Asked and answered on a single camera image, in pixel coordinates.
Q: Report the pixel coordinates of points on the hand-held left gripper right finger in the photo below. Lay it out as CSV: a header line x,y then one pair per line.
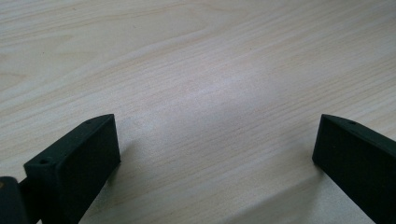
x,y
358,161

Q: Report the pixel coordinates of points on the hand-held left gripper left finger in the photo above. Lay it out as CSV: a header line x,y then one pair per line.
x,y
77,168

